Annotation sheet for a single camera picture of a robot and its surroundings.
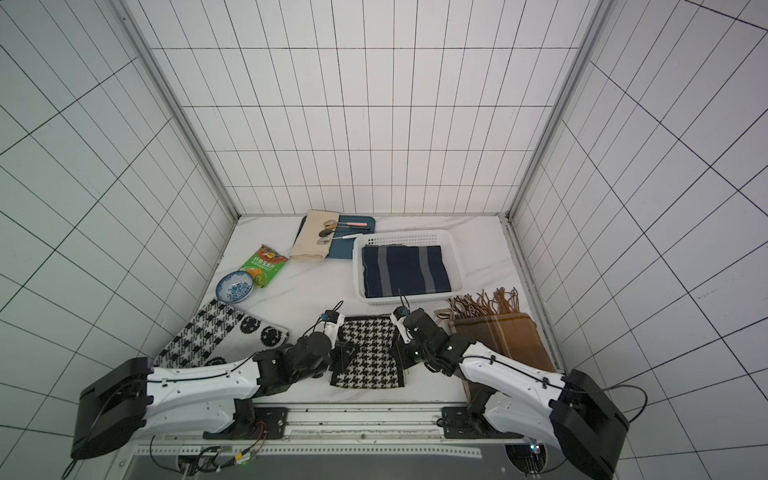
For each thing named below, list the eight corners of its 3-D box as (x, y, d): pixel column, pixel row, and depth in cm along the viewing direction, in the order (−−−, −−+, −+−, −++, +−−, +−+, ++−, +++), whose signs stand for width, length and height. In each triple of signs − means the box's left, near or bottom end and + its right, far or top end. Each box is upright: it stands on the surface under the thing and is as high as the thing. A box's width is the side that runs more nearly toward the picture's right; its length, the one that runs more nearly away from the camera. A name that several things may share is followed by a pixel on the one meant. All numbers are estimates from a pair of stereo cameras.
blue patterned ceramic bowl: (214, 303, 95) (210, 298, 93) (226, 275, 102) (222, 270, 100) (248, 303, 95) (244, 298, 93) (257, 275, 102) (254, 270, 100)
